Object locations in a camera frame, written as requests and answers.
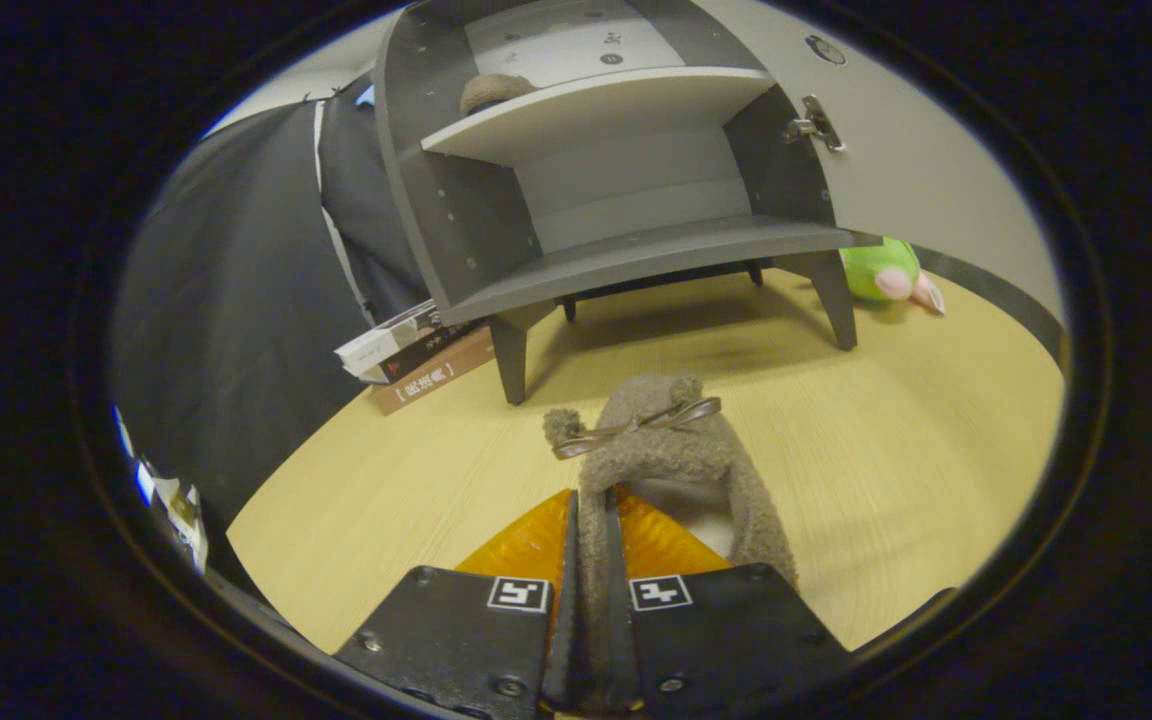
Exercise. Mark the grey shoe cabinet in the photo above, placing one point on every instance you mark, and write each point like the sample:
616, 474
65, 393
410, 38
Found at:
636, 250

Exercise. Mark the black backdrop cloth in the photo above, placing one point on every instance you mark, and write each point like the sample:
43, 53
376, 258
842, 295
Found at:
226, 330

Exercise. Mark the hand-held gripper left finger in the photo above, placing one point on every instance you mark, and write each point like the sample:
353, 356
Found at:
561, 660

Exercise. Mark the dark book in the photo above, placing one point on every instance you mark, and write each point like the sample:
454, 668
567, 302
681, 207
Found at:
426, 350

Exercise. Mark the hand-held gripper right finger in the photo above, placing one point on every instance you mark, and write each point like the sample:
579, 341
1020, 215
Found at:
628, 670

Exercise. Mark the white equipment pile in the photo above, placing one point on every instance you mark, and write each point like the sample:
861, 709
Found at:
186, 510

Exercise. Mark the green plush toy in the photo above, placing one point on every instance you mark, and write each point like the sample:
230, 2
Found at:
876, 270

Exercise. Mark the brown fuzzy shoe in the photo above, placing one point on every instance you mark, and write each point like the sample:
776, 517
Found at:
656, 460
491, 92

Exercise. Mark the brown book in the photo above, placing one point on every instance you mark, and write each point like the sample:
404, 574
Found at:
436, 378

